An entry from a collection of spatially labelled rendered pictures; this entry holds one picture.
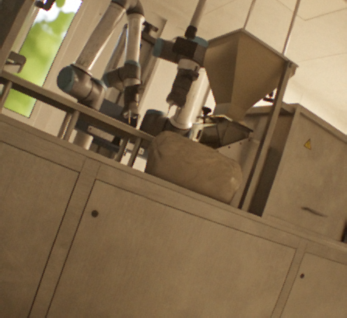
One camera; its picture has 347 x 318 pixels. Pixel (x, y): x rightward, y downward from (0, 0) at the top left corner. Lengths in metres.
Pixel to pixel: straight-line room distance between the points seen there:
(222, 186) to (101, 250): 0.52
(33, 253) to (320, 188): 1.35
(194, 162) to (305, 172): 0.67
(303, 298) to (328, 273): 0.17
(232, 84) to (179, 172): 0.54
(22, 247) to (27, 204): 0.13
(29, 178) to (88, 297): 0.42
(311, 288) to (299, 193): 0.44
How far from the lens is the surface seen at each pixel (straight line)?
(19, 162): 1.16
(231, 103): 1.76
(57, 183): 1.18
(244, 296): 1.56
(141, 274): 1.32
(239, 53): 1.72
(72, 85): 2.33
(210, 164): 1.44
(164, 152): 1.38
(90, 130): 2.44
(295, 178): 1.85
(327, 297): 1.91
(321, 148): 1.97
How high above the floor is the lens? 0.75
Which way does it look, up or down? 8 degrees up
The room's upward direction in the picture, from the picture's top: 20 degrees clockwise
